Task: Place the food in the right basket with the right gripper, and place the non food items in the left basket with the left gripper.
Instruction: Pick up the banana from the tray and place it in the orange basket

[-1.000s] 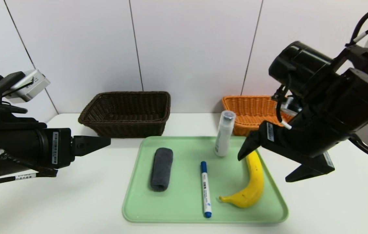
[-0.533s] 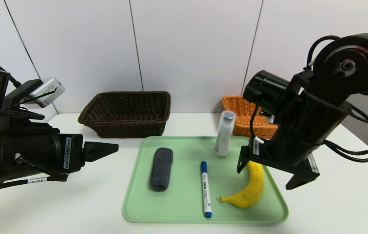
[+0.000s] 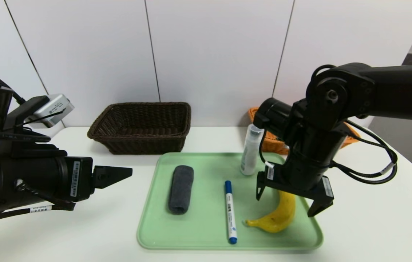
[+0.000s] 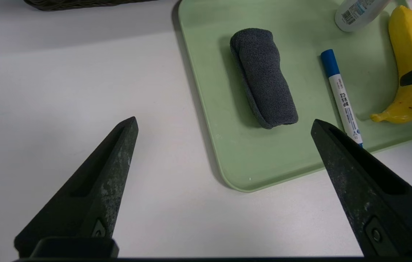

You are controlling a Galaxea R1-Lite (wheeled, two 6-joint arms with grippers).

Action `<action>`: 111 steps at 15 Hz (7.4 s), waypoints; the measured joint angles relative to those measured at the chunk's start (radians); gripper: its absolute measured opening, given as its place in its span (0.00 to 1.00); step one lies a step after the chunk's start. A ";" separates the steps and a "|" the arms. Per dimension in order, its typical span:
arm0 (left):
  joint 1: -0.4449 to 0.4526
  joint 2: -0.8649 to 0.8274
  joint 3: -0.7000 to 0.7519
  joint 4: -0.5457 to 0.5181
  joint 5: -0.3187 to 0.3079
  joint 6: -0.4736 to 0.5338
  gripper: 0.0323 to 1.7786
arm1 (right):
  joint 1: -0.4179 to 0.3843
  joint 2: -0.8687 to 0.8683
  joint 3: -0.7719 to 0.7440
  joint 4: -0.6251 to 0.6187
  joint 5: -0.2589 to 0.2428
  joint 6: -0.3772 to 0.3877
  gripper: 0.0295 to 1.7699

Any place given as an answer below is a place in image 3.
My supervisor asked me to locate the blue and white marker pen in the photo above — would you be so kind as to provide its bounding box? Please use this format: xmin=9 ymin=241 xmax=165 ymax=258
xmin=224 ymin=180 xmax=238 ymax=244

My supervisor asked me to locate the dark grey cloth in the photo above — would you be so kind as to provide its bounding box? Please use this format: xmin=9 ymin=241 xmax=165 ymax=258
xmin=169 ymin=165 xmax=194 ymax=214

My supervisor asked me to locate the orange wicker basket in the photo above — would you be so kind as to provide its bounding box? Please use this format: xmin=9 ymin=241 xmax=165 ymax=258
xmin=248 ymin=107 xmax=360 ymax=156

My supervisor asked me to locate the yellow banana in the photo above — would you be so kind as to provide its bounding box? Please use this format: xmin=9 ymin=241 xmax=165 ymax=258
xmin=245 ymin=190 xmax=297 ymax=233

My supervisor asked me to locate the dark brown wicker basket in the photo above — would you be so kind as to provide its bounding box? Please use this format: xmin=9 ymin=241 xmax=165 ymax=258
xmin=87 ymin=102 xmax=191 ymax=155

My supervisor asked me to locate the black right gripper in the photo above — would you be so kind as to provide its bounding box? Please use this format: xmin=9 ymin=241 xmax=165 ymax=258
xmin=255 ymin=153 xmax=334 ymax=218

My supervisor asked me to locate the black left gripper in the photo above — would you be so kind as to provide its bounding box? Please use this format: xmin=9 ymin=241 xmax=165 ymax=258
xmin=5 ymin=156 xmax=133 ymax=210

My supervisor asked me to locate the black left camera bracket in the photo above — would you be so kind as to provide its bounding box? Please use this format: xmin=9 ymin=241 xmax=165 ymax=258
xmin=6 ymin=95 xmax=51 ymax=143

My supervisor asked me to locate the translucent white plastic bottle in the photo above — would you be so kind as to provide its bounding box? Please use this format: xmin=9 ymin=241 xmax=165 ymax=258
xmin=240 ymin=124 xmax=265 ymax=176

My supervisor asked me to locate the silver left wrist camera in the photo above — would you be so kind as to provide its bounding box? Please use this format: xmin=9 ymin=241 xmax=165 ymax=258
xmin=28 ymin=94 xmax=75 ymax=128

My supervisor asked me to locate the light green plastic tray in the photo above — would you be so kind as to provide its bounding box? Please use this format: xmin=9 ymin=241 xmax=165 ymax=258
xmin=137 ymin=152 xmax=324 ymax=250

